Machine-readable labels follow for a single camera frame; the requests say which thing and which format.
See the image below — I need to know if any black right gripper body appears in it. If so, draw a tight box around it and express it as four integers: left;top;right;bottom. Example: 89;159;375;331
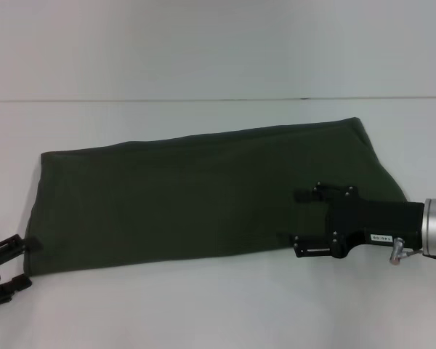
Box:
323;197;426;260

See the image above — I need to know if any dark green shirt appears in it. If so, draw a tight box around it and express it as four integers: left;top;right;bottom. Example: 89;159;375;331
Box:
23;116;408;278

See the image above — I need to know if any right gripper silver connector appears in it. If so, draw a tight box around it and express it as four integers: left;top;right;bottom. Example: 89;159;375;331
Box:
388;236;405;265

